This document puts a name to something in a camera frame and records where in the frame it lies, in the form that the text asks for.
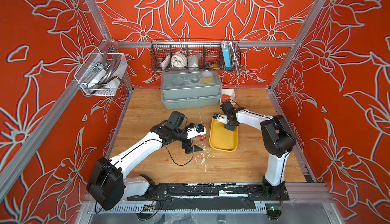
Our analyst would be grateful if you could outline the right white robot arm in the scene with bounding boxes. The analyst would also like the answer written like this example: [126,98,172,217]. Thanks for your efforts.
[213,101,297,200]

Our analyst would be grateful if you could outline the white square plastic bin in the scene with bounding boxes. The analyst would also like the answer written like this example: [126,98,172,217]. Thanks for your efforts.
[221,89,236,102]

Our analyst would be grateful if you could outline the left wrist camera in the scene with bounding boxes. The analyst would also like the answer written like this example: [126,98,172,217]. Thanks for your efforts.
[186,124,207,139]

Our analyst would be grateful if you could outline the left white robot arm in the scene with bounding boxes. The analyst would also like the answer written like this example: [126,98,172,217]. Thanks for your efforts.
[86,111,206,210]

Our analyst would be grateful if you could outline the orange plug adapter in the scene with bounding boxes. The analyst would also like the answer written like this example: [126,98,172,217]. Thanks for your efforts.
[221,95,231,103]

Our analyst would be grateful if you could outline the grey plastic toolbox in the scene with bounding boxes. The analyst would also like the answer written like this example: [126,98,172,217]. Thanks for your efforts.
[160,71,222,110]

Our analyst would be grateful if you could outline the yellow plastic storage box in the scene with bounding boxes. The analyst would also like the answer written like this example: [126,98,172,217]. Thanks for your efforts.
[209,118,238,153]

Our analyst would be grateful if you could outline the black wire wall basket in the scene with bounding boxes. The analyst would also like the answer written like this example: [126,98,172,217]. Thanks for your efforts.
[150,39,241,72]

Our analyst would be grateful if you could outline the blue box in basket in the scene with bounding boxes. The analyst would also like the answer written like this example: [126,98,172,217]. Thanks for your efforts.
[221,41,231,71]

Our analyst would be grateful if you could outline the clear acrylic wall box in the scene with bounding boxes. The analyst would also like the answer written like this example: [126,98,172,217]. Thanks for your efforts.
[74,47,131,97]

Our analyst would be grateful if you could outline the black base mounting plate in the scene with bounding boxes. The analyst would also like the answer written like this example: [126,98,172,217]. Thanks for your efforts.
[123,182,289,201]

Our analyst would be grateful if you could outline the white cloth in basket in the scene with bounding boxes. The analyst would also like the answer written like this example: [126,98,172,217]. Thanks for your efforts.
[171,52,188,68]

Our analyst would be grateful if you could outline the yellow tape roll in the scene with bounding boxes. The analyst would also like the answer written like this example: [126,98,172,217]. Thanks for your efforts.
[201,71,214,84]

